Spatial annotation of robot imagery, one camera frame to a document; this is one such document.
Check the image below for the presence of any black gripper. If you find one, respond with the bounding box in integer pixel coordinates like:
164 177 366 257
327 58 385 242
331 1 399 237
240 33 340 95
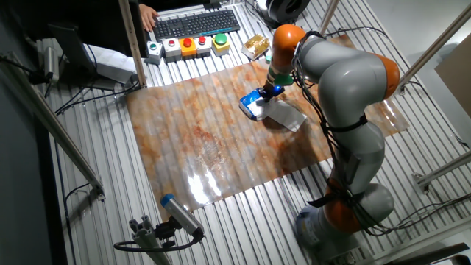
258 84 286 105

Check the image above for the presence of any white napkin sticking from pack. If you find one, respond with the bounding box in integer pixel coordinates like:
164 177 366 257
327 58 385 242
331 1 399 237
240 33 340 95
247 97 276 121

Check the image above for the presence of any blue tissue pack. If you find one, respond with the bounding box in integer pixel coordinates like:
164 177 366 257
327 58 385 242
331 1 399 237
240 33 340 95
238 88 266 121

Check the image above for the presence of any flat white napkin sheet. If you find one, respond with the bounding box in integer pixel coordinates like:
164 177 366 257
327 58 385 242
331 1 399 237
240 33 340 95
266 99 308 133

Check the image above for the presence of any person's hand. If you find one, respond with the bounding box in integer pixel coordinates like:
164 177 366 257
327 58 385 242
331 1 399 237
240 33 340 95
138 3 160 33

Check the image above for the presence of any golden tissue pack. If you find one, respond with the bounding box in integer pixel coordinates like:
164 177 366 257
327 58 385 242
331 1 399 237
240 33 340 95
241 33 271 62

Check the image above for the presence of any yellow box green button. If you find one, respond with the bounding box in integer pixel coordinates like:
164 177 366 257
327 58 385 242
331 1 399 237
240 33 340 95
211 32 232 57

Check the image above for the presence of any orange marble pattern mat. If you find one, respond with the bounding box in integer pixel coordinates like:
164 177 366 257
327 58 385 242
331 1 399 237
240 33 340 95
125 33 410 222

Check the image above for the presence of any white box red button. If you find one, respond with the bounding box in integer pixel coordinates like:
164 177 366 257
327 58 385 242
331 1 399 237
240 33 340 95
161 37 183 63
194 35 213 59

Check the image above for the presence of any black round device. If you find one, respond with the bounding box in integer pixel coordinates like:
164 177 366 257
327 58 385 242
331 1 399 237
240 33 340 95
256 0 312 27

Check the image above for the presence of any orange box red button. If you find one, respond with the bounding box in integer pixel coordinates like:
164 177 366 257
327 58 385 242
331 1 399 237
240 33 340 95
179 36 199 61

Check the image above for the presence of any black computer keyboard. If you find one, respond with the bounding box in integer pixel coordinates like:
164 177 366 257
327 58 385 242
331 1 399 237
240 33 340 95
152 9 241 43

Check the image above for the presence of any grey box green small button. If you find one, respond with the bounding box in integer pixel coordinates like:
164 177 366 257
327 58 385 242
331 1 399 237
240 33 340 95
146 40 164 66

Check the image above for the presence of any brown cardboard sheet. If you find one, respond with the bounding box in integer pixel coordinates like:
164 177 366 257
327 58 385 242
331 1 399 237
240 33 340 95
433 42 471 119

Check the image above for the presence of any dark monitor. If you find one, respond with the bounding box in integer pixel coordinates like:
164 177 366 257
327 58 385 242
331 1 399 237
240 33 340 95
47 22 97 74

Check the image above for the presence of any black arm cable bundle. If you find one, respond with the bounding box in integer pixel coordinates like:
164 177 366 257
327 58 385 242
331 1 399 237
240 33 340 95
293 29 382 237

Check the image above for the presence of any thin aluminium post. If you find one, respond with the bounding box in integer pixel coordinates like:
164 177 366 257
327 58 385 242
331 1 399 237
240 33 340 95
315 0 340 38

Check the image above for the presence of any black strap on arm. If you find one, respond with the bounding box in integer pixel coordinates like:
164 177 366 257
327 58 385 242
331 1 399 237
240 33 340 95
307 180 369 214

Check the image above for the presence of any upright frame post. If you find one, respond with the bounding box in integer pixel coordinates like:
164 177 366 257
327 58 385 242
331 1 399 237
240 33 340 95
118 0 149 90

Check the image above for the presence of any silver camera with blue cap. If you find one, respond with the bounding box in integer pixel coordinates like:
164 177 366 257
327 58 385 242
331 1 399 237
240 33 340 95
160 193 206 241

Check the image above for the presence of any slanted aluminium frame post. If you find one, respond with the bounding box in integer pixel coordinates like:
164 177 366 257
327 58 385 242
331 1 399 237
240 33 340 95
391 2 471 93

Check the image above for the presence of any aluminium camera stand profile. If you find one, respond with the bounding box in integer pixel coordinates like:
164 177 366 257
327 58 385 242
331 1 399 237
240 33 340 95
128 214 173 265

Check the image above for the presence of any black camera cable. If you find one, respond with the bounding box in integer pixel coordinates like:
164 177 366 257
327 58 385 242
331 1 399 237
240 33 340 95
113 235 204 254

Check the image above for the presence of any slanted aluminium frame bar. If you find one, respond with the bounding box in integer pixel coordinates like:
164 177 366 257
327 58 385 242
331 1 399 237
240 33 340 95
0 54 107 202

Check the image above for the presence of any silver cylinder camera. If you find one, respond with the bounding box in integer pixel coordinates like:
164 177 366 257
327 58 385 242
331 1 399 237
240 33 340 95
43 46 61 84

